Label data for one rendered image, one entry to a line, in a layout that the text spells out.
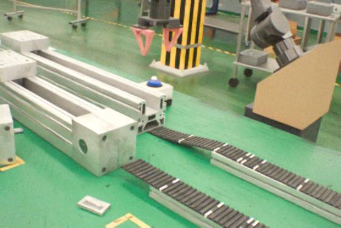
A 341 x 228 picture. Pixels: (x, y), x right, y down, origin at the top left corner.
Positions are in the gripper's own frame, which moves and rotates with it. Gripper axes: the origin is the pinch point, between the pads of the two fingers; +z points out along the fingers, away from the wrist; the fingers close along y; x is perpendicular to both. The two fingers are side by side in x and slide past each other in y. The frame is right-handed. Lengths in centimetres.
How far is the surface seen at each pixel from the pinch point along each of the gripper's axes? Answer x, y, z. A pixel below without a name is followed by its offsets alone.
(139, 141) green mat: 14.6, 19.4, 16.4
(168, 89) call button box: 4.1, -1.8, 10.7
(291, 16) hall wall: -276, -731, 64
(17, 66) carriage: -20.1, 32.3, 4.3
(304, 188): 53, 14, 13
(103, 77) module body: -9.8, 10.6, 8.6
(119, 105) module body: 5.4, 17.9, 10.7
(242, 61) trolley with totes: -115, -253, 65
